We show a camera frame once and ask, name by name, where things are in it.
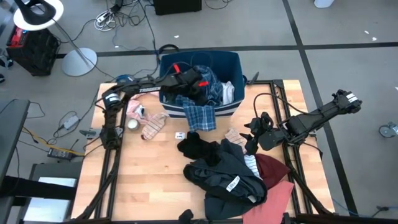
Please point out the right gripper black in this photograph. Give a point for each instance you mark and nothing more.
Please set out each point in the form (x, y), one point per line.
(272, 139)

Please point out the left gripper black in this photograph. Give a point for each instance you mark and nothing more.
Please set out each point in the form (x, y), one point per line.
(186, 81)

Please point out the pink striped cloth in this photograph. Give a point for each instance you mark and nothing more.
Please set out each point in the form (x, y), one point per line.
(234, 137)

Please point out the white dark-striped garment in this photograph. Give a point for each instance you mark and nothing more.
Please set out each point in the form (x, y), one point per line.
(252, 165)

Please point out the blue plaid flannel shirt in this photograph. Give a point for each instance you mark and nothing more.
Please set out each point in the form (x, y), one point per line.
(200, 116)

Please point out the maroon garment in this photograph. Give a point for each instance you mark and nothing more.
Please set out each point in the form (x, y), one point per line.
(273, 169)

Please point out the dark elastic-waist pants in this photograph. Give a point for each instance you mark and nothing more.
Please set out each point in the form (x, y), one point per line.
(224, 177)

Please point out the pink striped sock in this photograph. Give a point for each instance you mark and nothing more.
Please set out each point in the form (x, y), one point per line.
(154, 124)

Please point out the black fuzzy garment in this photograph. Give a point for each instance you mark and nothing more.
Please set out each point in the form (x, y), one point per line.
(199, 149)

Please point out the salmon pink garment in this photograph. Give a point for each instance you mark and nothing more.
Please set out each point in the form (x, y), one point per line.
(273, 205)

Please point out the dark grey garment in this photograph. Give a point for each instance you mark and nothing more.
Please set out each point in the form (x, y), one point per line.
(224, 210)

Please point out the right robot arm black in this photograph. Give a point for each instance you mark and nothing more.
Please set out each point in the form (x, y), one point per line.
(320, 113)

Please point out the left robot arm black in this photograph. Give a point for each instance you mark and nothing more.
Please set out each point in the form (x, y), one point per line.
(146, 88)

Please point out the navy white striped fabric basket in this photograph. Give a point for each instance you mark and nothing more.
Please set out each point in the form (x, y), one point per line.
(230, 67)

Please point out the small white card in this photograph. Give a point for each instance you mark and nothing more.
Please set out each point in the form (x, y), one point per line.
(179, 135)

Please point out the black clamp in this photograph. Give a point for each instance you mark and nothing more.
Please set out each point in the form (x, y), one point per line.
(254, 77)

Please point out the blue round object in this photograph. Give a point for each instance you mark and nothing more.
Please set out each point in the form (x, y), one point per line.
(124, 77)

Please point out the black box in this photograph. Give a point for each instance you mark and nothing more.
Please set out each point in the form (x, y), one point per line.
(177, 6)

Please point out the white power strip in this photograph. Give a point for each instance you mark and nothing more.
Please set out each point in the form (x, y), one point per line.
(104, 18)

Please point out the white floor lamp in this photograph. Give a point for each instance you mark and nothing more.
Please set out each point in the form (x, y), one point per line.
(79, 62)

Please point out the grey clamp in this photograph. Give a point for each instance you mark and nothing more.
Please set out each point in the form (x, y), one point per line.
(90, 133)

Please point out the grey power adapter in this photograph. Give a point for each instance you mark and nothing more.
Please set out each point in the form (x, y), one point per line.
(71, 122)

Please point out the caster wheel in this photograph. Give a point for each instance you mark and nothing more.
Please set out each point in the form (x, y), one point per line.
(387, 130)

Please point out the black power brick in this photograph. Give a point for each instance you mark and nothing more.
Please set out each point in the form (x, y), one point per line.
(60, 153)

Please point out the white round object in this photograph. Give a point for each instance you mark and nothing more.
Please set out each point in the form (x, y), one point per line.
(323, 3)

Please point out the black crate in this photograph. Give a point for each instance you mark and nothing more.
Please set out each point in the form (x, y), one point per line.
(34, 57)

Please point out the grey cart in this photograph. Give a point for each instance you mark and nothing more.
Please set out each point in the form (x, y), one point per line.
(49, 186)

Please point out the red box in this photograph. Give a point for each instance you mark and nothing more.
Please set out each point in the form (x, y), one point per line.
(18, 35)

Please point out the black desk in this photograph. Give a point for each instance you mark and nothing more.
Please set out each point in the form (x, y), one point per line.
(11, 133)

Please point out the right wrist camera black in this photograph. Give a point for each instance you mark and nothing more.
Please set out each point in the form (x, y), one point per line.
(263, 123)

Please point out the black metal table frame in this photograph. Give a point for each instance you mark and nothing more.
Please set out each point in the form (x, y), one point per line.
(276, 109)

